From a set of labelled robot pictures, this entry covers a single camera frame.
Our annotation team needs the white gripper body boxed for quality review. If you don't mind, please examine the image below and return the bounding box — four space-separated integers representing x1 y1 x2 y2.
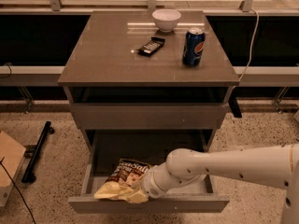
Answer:
141 165 168 198

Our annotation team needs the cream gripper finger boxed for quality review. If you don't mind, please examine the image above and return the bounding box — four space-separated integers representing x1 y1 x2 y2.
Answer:
131 175 143 189
125 189 149 203

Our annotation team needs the brown sea salt chip bag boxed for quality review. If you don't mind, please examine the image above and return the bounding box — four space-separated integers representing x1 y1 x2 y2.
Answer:
93 159 151 201

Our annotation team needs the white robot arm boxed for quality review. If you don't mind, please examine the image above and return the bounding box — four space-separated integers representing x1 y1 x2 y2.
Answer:
128 144 299 224

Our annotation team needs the closed grey top drawer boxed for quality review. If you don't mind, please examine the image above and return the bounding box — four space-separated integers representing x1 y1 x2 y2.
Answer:
70 104 227 130

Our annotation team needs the grey drawer cabinet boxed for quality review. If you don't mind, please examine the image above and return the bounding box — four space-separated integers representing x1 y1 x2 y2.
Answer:
58 11 238 146

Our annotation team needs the black metal bar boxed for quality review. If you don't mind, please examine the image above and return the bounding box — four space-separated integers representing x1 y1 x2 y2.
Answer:
21 121 55 183

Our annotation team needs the cardboard box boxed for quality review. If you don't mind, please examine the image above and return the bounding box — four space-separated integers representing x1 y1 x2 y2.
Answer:
0 131 25 208

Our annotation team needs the blue Pepsi can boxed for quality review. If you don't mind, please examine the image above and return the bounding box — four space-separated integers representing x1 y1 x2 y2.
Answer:
182 27 206 67

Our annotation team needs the white ceramic bowl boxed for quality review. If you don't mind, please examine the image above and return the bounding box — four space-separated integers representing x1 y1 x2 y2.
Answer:
152 9 181 32

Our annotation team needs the black cable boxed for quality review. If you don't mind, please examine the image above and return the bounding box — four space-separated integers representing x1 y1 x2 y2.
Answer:
0 156 39 224

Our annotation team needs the white cable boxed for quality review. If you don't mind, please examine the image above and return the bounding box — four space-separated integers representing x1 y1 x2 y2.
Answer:
237 7 260 81

